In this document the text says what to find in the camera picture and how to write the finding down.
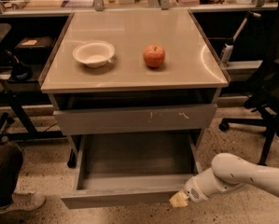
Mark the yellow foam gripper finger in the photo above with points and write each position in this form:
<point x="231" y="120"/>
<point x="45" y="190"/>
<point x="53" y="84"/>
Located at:
<point x="180" y="199"/>

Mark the grey drawer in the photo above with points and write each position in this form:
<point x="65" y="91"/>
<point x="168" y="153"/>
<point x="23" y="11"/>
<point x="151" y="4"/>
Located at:
<point x="137" y="119"/>
<point x="121" y="169"/>

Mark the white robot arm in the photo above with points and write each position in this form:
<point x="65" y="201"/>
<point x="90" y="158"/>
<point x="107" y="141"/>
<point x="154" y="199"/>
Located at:
<point x="227" y="173"/>

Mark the grey top drawer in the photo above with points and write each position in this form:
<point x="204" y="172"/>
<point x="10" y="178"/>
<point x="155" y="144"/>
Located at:
<point x="137" y="119"/>

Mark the grey drawer cabinet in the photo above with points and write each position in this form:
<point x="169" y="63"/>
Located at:
<point x="190" y="74"/>

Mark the black office chair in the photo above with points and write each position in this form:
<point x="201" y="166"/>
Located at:
<point x="264" y="86"/>

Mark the red apple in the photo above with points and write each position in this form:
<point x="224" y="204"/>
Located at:
<point x="154" y="56"/>

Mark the white sneaker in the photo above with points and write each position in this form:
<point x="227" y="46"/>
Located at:
<point x="27" y="201"/>

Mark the white paper bowl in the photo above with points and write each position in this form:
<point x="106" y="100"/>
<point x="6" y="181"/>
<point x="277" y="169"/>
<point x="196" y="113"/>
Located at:
<point x="94" y="53"/>

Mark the person's dark trouser leg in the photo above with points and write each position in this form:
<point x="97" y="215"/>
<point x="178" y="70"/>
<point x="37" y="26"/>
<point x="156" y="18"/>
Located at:
<point x="11" y="160"/>

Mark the black headset on stand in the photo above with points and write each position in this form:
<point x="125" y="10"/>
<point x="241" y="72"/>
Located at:
<point x="20" y="71"/>

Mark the black box with label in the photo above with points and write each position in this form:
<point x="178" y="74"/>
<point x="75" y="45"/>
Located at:
<point x="31" y="48"/>

